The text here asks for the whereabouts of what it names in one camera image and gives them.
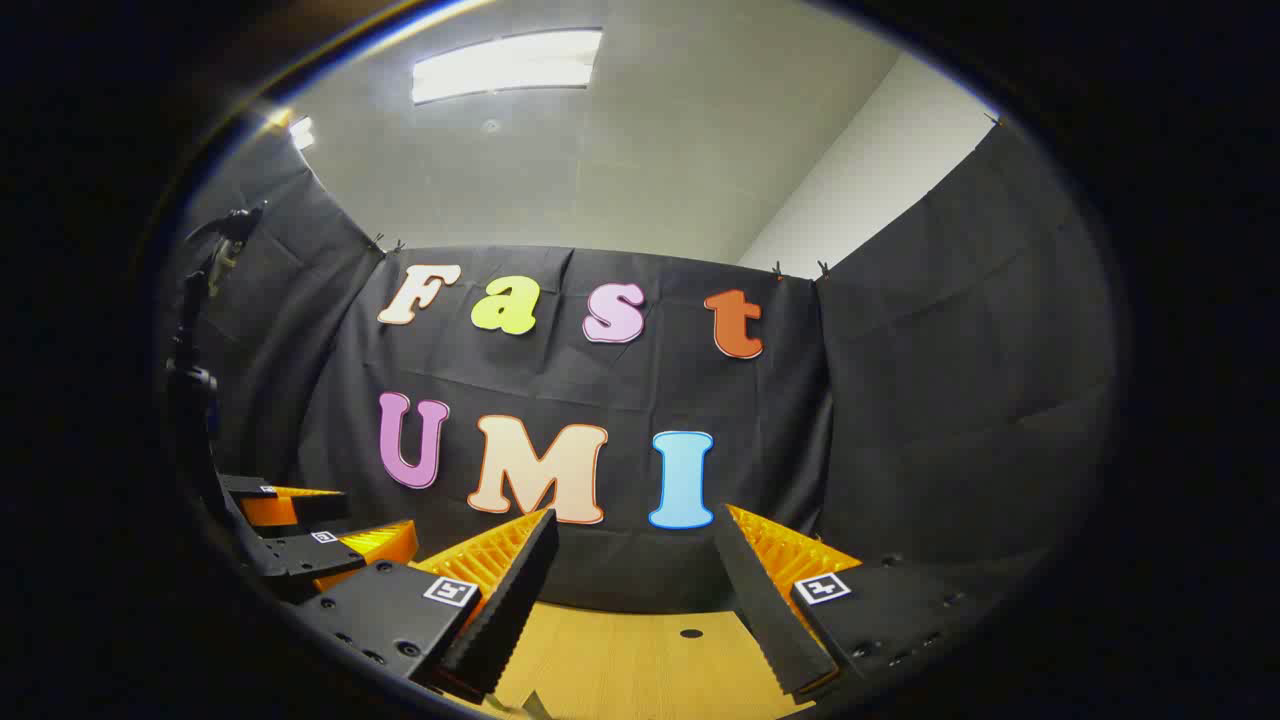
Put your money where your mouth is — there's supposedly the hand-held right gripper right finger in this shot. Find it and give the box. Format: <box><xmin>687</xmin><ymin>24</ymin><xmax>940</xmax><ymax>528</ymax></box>
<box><xmin>712</xmin><ymin>503</ymin><xmax>1006</xmax><ymax>699</ymax></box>

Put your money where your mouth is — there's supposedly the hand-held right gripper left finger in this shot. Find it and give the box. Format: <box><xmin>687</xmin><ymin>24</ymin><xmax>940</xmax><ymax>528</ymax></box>
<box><xmin>290</xmin><ymin>508</ymin><xmax>561</xmax><ymax>703</ymax></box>

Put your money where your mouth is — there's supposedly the black backdrop cloth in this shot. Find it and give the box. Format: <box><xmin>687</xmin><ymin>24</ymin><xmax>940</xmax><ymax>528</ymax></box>
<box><xmin>165</xmin><ymin>120</ymin><xmax>1121</xmax><ymax>616</ymax></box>

